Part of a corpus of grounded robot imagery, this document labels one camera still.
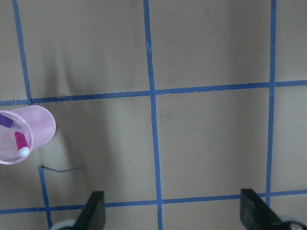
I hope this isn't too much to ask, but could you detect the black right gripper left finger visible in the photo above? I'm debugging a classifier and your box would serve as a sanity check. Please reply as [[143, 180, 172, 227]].
[[73, 191, 106, 230]]

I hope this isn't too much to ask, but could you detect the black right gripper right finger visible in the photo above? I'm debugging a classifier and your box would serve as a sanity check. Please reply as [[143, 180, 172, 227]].
[[240, 189, 285, 230]]

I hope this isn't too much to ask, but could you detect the pink mesh cup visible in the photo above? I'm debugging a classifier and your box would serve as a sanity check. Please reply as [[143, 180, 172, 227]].
[[0, 105, 56, 165]]

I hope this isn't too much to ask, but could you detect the purple pen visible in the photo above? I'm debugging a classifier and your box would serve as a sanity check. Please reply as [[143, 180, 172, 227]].
[[0, 114, 22, 130]]

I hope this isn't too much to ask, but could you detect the pink pen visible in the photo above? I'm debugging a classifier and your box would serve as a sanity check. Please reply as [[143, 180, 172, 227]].
[[14, 132, 30, 157]]

